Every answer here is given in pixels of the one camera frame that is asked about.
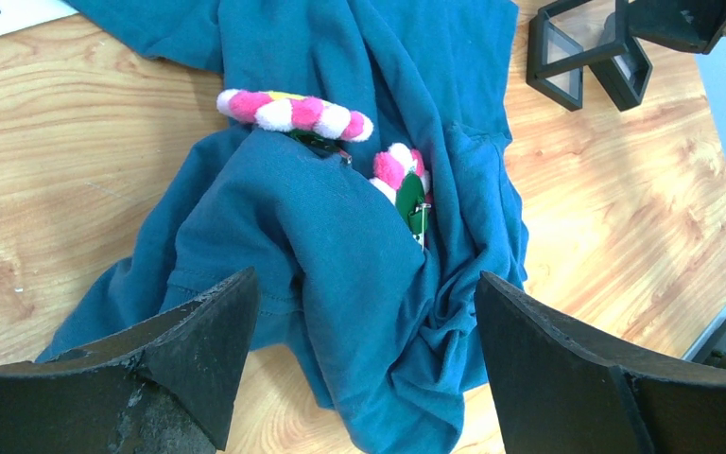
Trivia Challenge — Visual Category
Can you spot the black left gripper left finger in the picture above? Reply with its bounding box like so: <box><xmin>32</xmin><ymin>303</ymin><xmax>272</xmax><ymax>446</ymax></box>
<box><xmin>0</xmin><ymin>269</ymin><xmax>260</xmax><ymax>453</ymax></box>

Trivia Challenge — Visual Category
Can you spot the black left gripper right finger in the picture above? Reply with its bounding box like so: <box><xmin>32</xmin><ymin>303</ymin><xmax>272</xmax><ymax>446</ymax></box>
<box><xmin>475</xmin><ymin>272</ymin><xmax>726</xmax><ymax>453</ymax></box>

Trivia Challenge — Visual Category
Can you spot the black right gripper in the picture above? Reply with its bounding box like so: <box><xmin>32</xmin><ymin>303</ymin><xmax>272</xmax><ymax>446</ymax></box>
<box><xmin>526</xmin><ymin>0</ymin><xmax>726</xmax><ymax>112</ymax></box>

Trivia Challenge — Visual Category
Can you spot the blue garment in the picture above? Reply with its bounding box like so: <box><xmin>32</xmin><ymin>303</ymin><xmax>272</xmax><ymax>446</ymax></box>
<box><xmin>41</xmin><ymin>1</ymin><xmax>528</xmax><ymax>453</ymax></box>

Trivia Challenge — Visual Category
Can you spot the pink white flower brooch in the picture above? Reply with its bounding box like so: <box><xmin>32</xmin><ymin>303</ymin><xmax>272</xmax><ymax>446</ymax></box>
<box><xmin>216</xmin><ymin>89</ymin><xmax>374</xmax><ymax>143</ymax></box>

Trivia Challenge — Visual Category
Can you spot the black white checkerboard mat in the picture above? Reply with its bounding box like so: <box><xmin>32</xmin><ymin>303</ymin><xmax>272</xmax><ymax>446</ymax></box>
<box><xmin>0</xmin><ymin>0</ymin><xmax>78</xmax><ymax>36</ymax></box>

